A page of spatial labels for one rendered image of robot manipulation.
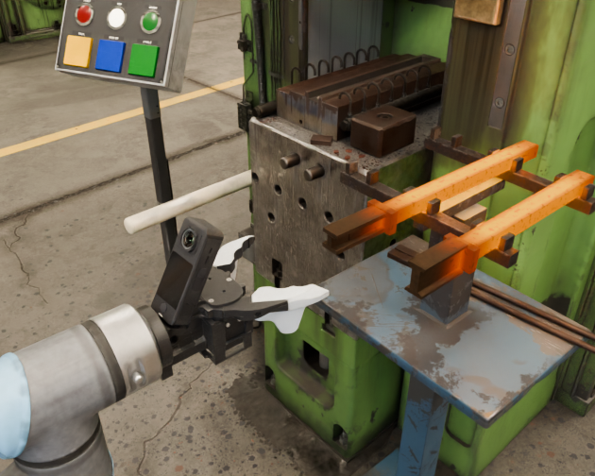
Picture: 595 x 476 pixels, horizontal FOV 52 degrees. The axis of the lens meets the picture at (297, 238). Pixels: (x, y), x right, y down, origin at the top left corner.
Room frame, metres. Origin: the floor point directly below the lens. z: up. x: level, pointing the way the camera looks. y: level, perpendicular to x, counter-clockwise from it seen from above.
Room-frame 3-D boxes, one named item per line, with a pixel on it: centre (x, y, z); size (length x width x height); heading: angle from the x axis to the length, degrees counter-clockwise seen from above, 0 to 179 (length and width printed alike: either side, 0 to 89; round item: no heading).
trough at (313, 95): (1.41, -0.19, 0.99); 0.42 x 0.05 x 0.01; 132
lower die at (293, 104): (1.43, -0.17, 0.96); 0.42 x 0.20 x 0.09; 132
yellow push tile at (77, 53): (1.57, 0.56, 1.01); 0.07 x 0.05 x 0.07; 67
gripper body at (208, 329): (0.53, 0.12, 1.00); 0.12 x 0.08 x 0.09; 129
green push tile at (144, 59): (1.49, 0.38, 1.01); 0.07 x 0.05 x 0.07; 67
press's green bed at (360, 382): (1.40, -0.22, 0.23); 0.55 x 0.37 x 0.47; 132
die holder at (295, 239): (1.40, -0.22, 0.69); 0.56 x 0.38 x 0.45; 132
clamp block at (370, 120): (1.20, -0.18, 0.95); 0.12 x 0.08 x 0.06; 132
